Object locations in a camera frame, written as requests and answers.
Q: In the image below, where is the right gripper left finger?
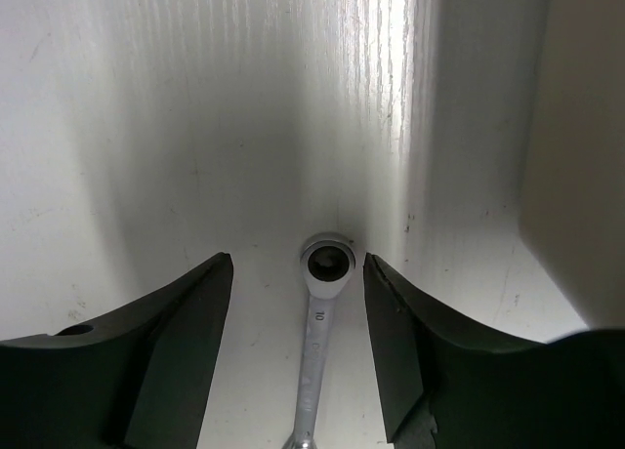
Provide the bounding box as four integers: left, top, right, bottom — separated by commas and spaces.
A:
1, 253, 233, 448

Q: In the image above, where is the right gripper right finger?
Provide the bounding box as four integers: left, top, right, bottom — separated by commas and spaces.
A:
363, 254, 624, 448

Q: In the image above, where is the beige cantilever toolbox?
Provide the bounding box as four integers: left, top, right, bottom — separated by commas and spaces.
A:
520, 0, 624, 328

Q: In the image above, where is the small combination wrench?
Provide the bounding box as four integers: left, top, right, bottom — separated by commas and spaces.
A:
284, 232, 356, 448

